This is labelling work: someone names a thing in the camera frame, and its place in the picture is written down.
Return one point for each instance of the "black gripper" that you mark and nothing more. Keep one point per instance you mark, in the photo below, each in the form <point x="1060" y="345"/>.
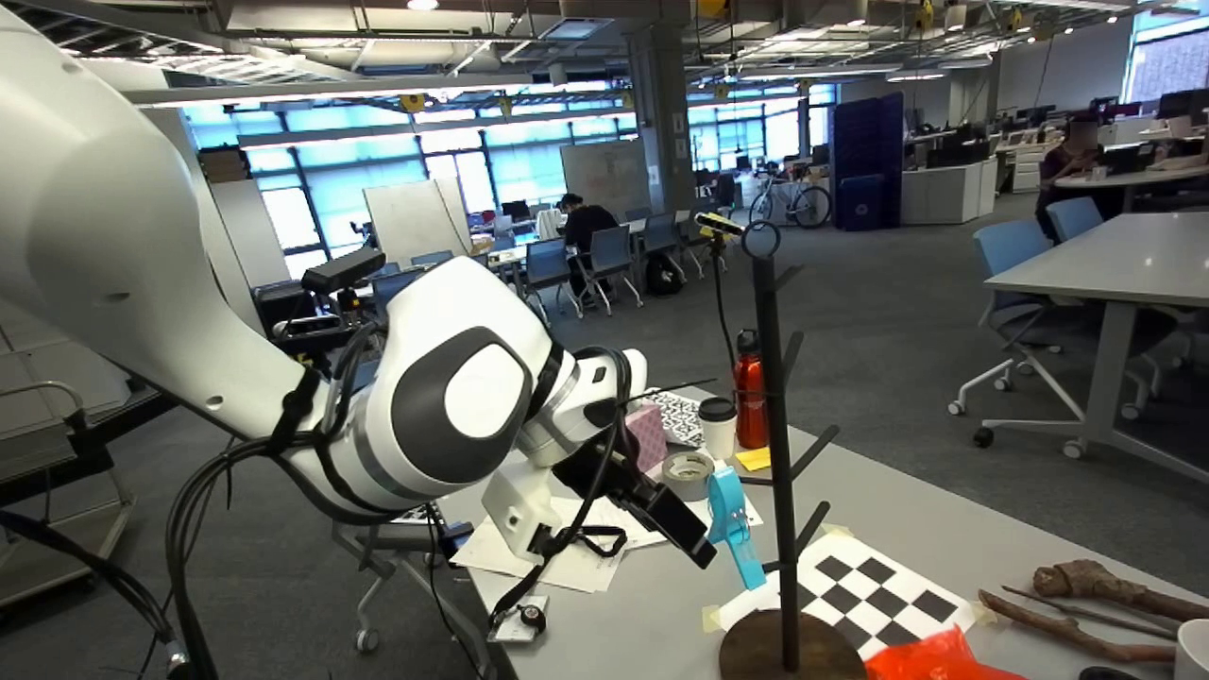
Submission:
<point x="618" y="486"/>

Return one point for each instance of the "pink tissue box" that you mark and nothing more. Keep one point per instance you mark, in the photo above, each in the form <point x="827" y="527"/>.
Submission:
<point x="647" y="441"/>

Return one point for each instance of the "white paper sheet stack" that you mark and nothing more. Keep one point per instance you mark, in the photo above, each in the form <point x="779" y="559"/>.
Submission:
<point x="506" y="559"/>

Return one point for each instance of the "black white marker tag sheet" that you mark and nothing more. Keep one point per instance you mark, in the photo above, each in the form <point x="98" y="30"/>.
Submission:
<point x="682" y="418"/>

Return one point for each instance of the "orange plastic bag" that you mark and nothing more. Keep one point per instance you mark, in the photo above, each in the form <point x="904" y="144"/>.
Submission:
<point x="938" y="660"/>

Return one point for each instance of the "seated person black top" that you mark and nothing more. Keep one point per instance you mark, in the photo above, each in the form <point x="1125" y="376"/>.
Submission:
<point x="589" y="227"/>

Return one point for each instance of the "red bottle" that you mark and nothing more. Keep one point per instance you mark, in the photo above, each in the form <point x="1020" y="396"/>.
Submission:
<point x="753" y="397"/>

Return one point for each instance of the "grey office table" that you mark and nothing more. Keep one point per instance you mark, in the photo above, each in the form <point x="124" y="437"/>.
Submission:
<point x="1122" y="271"/>

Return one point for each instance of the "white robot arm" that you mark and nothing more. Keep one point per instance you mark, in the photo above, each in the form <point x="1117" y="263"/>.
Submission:
<point x="125" y="252"/>

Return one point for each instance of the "blue plastic spring clip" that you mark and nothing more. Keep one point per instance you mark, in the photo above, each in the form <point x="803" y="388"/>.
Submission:
<point x="735" y="522"/>

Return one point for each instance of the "blue office chair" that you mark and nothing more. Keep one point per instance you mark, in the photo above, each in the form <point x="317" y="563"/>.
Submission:
<point x="1021" y="279"/>

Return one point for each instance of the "black white checkerboard sheet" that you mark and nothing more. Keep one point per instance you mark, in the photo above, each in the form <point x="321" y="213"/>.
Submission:
<point x="884" y="590"/>

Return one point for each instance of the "seated person dark clothes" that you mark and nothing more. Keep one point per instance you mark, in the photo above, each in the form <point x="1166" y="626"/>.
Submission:
<point x="1071" y="155"/>

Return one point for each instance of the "dark blue cabinet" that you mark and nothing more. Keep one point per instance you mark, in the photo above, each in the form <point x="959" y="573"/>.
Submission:
<point x="867" y="155"/>

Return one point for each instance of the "white cup black lid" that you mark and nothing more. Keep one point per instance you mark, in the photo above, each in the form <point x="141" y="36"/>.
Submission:
<point x="721" y="428"/>

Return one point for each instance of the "small white card black fob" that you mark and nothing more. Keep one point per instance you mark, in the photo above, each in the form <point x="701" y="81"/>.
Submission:
<point x="518" y="622"/>

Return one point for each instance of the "yellow sticky notes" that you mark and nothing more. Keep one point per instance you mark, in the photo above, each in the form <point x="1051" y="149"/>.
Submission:
<point x="753" y="462"/>

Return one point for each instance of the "grey duct tape roll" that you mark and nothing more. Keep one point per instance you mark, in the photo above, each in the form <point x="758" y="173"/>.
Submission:
<point x="690" y="472"/>

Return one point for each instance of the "black gooseneck camera stand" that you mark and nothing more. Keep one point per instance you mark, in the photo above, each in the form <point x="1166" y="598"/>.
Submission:
<point x="721" y="279"/>

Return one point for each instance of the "dark wooden stand round base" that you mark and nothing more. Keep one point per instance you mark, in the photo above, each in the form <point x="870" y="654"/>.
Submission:
<point x="779" y="503"/>

